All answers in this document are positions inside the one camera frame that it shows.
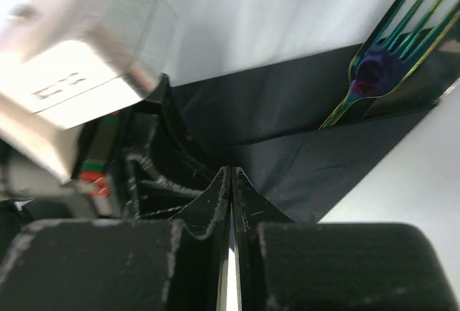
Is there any black paper napkin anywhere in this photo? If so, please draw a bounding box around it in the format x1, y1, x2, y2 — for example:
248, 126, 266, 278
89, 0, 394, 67
170, 27, 459, 223

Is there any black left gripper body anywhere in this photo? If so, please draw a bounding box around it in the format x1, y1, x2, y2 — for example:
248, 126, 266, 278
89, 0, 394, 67
71, 74, 169, 218

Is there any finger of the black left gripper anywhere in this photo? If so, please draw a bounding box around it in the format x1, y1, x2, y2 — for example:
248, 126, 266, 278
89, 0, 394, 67
122, 104, 219, 218

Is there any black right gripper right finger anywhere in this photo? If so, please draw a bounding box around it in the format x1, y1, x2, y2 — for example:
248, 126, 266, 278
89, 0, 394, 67
231, 167, 457, 310

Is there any iridescent rainbow fork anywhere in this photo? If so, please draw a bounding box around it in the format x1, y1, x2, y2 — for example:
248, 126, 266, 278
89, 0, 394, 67
319, 0, 459, 129

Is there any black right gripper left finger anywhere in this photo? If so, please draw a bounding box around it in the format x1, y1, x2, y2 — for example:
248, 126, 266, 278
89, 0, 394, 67
1, 167, 231, 310

